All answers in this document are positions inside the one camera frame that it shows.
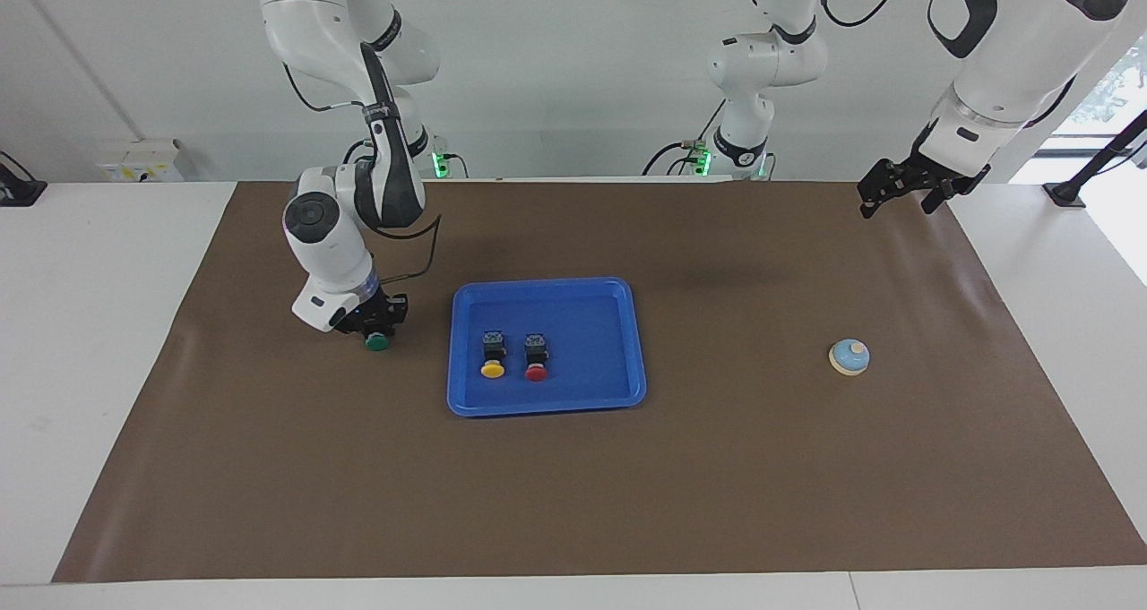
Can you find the light blue call bell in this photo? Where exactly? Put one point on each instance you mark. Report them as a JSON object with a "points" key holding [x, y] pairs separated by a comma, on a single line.
{"points": [[847, 359]]}

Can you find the black clamp mount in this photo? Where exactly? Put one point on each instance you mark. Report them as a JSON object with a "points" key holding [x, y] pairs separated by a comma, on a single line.
{"points": [[18, 189]]}

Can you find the bright window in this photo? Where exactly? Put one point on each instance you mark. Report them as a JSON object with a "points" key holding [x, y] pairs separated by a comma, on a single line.
{"points": [[1120, 81]]}

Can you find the red push button switch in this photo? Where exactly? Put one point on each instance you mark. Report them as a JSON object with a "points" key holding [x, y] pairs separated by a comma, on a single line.
{"points": [[536, 373]]}

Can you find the black camera stand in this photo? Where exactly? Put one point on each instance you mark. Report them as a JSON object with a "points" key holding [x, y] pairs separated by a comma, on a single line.
{"points": [[1089, 171]]}

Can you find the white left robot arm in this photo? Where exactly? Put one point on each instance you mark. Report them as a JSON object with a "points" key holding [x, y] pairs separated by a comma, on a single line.
{"points": [[1013, 55]]}

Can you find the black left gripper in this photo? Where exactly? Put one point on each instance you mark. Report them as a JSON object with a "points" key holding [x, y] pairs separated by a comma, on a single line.
{"points": [[941, 176]]}

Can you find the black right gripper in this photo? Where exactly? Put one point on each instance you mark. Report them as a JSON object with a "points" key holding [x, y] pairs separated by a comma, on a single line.
{"points": [[367, 316]]}

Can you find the brown table mat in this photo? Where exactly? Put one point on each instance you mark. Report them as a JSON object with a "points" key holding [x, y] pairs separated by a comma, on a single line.
{"points": [[573, 502]]}

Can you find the blue plastic tray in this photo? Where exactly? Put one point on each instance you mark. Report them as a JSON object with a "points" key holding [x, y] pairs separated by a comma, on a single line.
{"points": [[591, 350]]}

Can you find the yellow push button switch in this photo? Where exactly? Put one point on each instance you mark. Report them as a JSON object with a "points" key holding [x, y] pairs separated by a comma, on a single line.
{"points": [[493, 370]]}

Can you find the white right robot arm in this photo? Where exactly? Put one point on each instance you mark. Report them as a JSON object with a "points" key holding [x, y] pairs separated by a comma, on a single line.
{"points": [[327, 234]]}

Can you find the green push button switch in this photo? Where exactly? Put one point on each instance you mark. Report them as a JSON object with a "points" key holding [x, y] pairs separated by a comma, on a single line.
{"points": [[377, 344]]}

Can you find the white wall socket box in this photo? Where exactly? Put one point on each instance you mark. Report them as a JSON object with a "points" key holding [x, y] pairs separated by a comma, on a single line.
{"points": [[134, 162]]}

